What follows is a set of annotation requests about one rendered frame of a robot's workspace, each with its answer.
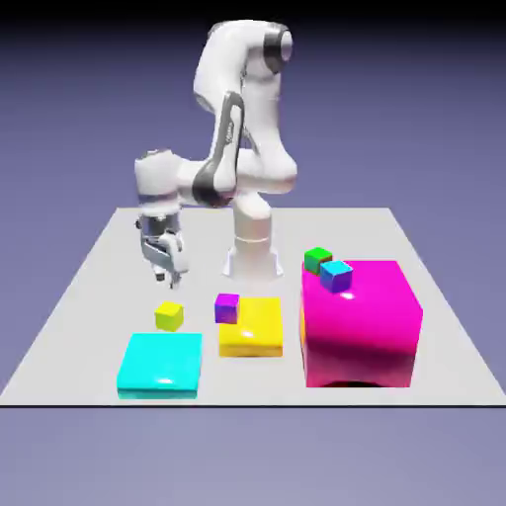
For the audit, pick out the small yellow cube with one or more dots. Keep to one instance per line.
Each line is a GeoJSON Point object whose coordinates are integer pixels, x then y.
{"type": "Point", "coordinates": [169, 316]}

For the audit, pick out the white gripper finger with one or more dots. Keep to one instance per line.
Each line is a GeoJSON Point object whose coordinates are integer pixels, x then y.
{"type": "Point", "coordinates": [159, 274]}
{"type": "Point", "coordinates": [174, 280]}

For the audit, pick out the large cyan box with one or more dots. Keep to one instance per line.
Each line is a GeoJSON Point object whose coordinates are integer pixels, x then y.
{"type": "Point", "coordinates": [160, 363]}

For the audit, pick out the small purple cube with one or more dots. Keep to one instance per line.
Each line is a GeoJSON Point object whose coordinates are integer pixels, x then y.
{"type": "Point", "coordinates": [226, 309]}

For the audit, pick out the small green cube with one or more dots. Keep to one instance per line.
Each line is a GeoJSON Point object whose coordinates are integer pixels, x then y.
{"type": "Point", "coordinates": [314, 259]}

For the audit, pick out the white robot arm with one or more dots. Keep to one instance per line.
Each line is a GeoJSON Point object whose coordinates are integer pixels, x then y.
{"type": "Point", "coordinates": [253, 118]}

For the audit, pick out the small blue cube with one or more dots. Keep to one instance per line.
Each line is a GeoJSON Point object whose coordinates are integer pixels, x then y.
{"type": "Point", "coordinates": [336, 276]}

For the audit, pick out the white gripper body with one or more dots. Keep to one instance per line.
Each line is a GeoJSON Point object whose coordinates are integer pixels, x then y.
{"type": "Point", "coordinates": [168, 255]}

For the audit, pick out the large magenta box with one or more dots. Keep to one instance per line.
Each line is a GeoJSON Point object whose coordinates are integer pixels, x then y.
{"type": "Point", "coordinates": [363, 328]}

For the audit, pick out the large yellow box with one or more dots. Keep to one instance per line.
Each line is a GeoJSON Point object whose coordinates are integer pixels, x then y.
{"type": "Point", "coordinates": [257, 328]}

